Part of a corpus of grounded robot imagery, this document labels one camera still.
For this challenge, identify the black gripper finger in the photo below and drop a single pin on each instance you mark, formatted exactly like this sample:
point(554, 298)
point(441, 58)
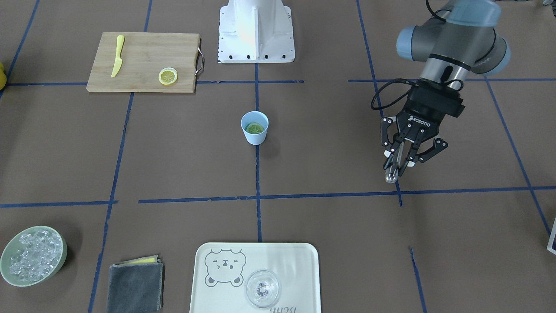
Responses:
point(413, 156)
point(393, 146)

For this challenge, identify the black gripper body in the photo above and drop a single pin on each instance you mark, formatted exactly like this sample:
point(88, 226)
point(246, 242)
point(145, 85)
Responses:
point(418, 121)

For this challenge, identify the steel muddler black tip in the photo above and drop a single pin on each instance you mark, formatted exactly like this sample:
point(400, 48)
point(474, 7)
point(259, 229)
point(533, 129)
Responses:
point(393, 165)

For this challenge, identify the yellow lemon slice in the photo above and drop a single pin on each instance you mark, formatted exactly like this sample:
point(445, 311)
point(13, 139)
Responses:
point(168, 76)
point(254, 128)

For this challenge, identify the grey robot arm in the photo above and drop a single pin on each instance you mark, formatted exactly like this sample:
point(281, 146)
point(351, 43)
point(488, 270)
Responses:
point(459, 39)

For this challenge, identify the light blue paper cup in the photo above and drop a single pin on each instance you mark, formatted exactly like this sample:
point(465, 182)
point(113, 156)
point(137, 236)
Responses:
point(259, 117)

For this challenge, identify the whole yellow lemon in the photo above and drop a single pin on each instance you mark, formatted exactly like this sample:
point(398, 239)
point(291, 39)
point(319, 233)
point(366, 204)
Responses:
point(3, 77)

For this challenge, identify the white rack at edge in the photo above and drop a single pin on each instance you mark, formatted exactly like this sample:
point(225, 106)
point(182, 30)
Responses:
point(551, 245)

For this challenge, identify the clear wine glass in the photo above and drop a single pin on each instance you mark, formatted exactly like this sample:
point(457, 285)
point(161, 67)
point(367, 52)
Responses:
point(263, 289)

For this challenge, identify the cream bear tray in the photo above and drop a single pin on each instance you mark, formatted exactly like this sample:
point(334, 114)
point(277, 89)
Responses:
point(222, 269)

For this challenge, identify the bamboo cutting board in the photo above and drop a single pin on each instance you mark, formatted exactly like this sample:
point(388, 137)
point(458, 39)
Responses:
point(144, 54)

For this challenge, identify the yellow plastic knife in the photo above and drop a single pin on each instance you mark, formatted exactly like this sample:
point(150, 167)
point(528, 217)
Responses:
point(118, 59)

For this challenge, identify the grey folded cloth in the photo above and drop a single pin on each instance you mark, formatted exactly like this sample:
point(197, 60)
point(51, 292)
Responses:
point(136, 286)

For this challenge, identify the green bowl of ice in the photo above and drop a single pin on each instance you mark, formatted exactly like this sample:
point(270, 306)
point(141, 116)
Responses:
point(33, 256)

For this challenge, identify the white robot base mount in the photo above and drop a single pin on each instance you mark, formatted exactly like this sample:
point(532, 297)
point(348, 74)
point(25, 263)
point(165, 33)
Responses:
point(255, 31)

